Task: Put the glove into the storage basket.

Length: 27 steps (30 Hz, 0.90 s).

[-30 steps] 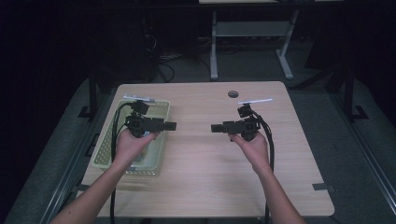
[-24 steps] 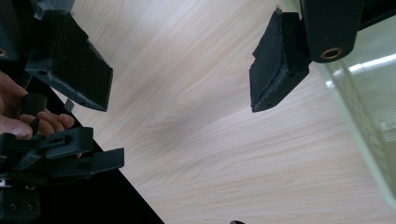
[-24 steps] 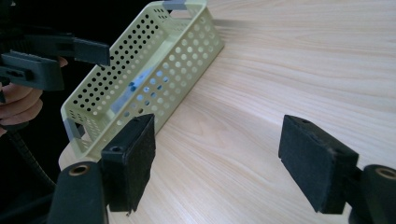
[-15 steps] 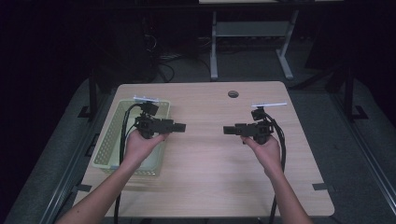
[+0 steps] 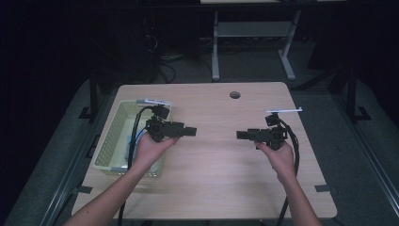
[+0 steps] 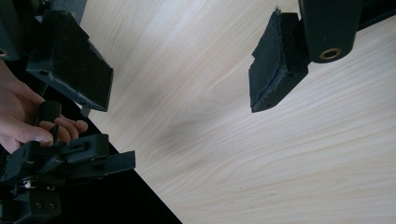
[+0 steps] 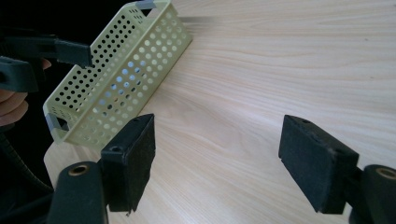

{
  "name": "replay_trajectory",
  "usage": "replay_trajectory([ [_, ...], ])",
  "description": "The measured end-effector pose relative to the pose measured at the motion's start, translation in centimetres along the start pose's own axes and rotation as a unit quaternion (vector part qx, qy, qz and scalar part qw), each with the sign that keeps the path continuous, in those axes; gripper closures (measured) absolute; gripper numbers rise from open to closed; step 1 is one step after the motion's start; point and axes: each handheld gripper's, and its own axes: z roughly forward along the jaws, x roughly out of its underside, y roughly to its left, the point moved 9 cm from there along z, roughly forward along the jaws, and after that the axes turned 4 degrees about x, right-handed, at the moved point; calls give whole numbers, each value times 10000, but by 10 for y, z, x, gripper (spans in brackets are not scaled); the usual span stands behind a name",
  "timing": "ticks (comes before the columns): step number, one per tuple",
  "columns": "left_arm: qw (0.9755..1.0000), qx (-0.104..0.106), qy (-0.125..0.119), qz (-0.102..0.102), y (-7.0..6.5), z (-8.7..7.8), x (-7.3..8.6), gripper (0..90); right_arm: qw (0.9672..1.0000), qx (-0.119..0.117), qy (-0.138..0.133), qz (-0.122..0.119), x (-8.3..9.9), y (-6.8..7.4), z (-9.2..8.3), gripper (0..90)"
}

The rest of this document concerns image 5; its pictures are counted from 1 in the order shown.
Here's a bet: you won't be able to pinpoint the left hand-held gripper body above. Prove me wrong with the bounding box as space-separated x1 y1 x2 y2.
136 98 186 143

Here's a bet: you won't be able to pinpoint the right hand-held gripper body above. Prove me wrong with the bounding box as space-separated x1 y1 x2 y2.
249 106 304 152

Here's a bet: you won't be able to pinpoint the light blue knit glove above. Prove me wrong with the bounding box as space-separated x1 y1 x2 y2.
124 128 149 161

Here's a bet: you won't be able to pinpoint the pale green plastic basket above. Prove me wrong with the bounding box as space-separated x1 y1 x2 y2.
92 99 173 178

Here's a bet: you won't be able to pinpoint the person's right hand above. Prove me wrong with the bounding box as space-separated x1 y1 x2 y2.
254 140 297 185

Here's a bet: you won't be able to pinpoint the person's left hand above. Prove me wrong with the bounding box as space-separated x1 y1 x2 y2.
133 133 181 172

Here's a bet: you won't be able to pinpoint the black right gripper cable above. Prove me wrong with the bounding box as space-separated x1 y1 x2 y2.
275 116 301 226

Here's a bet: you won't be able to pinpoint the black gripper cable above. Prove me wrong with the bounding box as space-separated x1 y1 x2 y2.
275 116 301 226
117 105 158 226

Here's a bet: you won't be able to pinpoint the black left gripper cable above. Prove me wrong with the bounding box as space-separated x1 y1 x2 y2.
117 105 158 226

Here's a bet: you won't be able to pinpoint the tangled background cables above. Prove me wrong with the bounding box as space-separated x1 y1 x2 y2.
143 31 181 85

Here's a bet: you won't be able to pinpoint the black metal stand post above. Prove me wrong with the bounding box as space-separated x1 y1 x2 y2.
345 68 372 122
78 69 99 121

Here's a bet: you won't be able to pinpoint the white metal desk frame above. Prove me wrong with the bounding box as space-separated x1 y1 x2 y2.
199 0 303 81

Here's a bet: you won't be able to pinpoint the aluminium floor rail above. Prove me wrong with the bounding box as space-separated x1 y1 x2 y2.
39 93 118 226
331 93 399 218

